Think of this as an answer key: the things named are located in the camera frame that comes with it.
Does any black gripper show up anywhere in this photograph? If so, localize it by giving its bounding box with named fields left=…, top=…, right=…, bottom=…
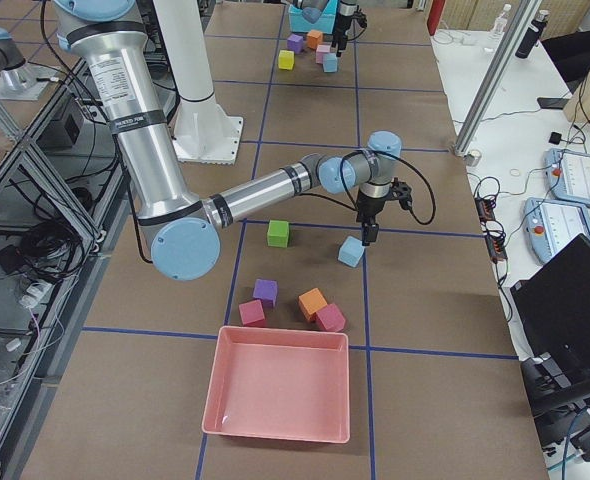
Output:
left=333, top=13, right=352, bottom=56
left=356, top=195, right=386, bottom=245

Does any light blue foam block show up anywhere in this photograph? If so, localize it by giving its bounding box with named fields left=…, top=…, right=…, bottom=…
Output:
left=322, top=52, right=338, bottom=73
left=337, top=236, right=365, bottom=268

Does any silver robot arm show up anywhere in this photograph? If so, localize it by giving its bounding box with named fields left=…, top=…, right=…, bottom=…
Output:
left=54, top=1, right=402, bottom=281
left=286, top=0, right=361, bottom=57

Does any second robot base grey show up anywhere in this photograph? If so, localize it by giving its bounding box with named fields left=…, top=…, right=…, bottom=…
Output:
left=0, top=28, right=54, bottom=101

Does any light pink foam block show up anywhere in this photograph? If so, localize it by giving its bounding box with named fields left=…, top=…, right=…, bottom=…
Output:
left=315, top=43, right=331, bottom=64

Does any orange foam block left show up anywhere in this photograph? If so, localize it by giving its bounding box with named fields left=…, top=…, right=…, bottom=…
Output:
left=306, top=29, right=324, bottom=50

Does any orange foam block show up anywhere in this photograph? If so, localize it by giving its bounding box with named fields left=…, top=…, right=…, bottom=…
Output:
left=306, top=29, right=324, bottom=50
left=298, top=288, right=328, bottom=323

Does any teal plastic bin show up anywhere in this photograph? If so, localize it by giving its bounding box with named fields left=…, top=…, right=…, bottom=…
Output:
left=288, top=0, right=338, bottom=34

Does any purple foam block left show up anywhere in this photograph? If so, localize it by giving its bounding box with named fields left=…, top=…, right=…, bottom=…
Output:
left=287, top=33, right=304, bottom=54

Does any purple foam block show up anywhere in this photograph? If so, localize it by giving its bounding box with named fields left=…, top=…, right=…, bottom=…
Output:
left=287, top=33, right=304, bottom=54
left=253, top=279, right=278, bottom=308

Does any yellow foam block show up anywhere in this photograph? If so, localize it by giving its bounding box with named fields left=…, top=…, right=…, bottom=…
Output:
left=278, top=50, right=295, bottom=71

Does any green foam block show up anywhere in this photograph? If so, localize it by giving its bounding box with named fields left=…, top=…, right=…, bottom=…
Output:
left=266, top=220, right=290, bottom=248

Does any orange foam block right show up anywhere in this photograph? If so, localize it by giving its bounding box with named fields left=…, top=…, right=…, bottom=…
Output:
left=298, top=288, right=328, bottom=323

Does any magenta foam block upper right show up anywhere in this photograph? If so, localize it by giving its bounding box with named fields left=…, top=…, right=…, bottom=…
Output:
left=314, top=303, right=347, bottom=332

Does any magenta foam block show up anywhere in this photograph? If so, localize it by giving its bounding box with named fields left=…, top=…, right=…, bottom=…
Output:
left=238, top=300, right=266, bottom=328
left=314, top=303, right=347, bottom=332

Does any orange black usb hub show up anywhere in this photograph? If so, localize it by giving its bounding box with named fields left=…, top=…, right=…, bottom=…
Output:
left=475, top=197, right=508, bottom=264

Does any purple foam block right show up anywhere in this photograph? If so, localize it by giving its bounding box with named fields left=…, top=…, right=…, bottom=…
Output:
left=253, top=279, right=278, bottom=308

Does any magenta foam block lower right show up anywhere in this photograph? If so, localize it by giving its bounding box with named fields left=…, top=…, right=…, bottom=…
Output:
left=238, top=300, right=266, bottom=328

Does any clear spray bottle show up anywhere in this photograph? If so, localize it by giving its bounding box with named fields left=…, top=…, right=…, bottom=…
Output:
left=489, top=3, right=512, bottom=38

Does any pink plastic tray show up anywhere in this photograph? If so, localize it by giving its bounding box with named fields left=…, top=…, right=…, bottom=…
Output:
left=202, top=326, right=351, bottom=444

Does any teach pendant lower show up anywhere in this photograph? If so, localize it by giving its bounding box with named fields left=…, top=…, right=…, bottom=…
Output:
left=524, top=197, right=590, bottom=264

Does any teach pendant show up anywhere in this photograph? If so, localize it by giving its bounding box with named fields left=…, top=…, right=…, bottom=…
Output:
left=544, top=148, right=590, bottom=207
left=524, top=197, right=590, bottom=264

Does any black water bottle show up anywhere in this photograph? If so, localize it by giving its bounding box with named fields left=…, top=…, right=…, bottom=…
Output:
left=515, top=9, right=550, bottom=59

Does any black laptop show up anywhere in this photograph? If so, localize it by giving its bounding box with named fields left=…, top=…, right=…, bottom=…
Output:
left=511, top=234, right=590, bottom=369

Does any teach pendant upper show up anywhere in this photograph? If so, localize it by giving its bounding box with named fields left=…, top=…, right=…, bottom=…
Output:
left=544, top=148, right=590, bottom=207

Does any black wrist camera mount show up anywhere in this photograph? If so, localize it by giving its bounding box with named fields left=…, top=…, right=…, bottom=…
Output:
left=391, top=178, right=413, bottom=211
left=353, top=10, right=368, bottom=29

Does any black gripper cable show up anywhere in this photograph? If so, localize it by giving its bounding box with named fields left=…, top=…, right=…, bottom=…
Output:
left=338, top=152, right=436, bottom=225

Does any white pedestal base plate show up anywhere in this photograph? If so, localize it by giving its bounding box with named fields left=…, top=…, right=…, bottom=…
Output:
left=172, top=97, right=244, bottom=165

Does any aluminium frame post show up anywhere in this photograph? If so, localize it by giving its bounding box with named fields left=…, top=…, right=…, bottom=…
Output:
left=453, top=0, right=541, bottom=157

